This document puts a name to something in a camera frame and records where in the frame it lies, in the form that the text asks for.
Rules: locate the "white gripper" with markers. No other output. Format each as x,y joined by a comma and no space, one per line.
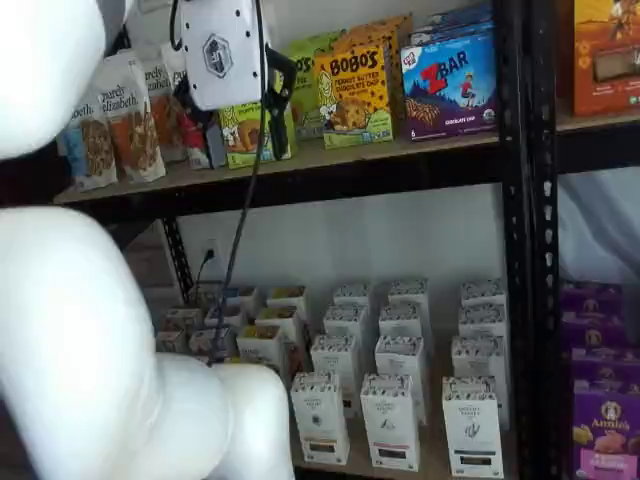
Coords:
220,55

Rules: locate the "purple Annie's box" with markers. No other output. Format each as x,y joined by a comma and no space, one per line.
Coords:
605,367
590,297
607,435
592,330

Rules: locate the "white orange granola pouch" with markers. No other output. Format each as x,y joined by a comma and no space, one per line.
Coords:
160,100

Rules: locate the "orange snack box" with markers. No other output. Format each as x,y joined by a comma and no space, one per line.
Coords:
605,55

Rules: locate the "white granola box yellow label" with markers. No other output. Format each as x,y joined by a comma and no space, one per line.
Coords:
260,347
277,317
287,295

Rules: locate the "white box pink strip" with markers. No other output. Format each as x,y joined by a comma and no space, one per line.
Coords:
409,292
400,355
404,320
390,425

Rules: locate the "black metal shelf rack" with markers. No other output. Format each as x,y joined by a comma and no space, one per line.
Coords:
545,200
512,200

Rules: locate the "white box black strip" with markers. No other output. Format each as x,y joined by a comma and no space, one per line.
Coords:
477,355
482,292
482,320
472,430

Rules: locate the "green Bobo's box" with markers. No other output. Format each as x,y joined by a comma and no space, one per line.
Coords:
245,140
302,75

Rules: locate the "blue Z Bar box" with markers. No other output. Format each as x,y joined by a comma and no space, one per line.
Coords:
450,25
447,85

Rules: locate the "white red granola pouch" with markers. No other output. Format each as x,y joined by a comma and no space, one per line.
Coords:
192,142

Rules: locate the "white brown granola pouch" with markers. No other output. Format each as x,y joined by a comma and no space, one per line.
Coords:
132,125
95,150

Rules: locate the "blue granola pouch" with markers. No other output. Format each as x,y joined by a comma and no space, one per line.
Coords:
70,150

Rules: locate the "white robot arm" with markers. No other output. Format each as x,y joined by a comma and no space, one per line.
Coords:
75,325

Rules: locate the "yellow Bobo's box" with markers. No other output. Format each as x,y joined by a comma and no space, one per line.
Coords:
380,32
352,95

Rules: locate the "white box yellow strip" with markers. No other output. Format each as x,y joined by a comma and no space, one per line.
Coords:
335,355
352,292
347,317
320,415

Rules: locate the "white wall outlet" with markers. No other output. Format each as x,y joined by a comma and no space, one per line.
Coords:
211,246

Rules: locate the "white cloth sheet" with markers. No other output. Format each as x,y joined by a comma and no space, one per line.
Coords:
600,225

